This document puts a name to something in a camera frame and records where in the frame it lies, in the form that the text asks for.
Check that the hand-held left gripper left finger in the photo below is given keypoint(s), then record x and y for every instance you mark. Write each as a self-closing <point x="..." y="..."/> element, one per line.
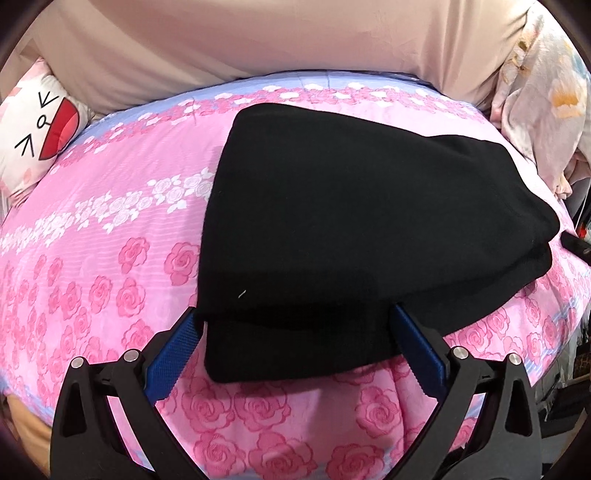
<point x="171" y="364"/>

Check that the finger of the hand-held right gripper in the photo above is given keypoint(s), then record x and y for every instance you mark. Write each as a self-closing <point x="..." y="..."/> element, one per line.
<point x="575" y="244"/>

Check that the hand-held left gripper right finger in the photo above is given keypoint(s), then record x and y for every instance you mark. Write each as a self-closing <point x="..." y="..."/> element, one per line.
<point x="418" y="350"/>

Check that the black pants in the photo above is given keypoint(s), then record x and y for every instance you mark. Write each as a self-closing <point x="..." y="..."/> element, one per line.
<point x="346" y="230"/>

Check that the pink rose bedsheet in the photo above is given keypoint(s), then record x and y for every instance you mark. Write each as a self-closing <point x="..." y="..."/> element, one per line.
<point x="115" y="277"/>

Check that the white floral quilt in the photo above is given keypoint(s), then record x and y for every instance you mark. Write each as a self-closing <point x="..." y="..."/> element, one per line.
<point x="545" y="92"/>

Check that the cartoon face pillow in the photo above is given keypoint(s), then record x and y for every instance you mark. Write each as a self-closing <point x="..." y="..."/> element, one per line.
<point x="27" y="120"/>

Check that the beige cloth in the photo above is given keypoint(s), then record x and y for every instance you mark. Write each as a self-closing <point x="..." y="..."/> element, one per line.
<point x="231" y="37"/>

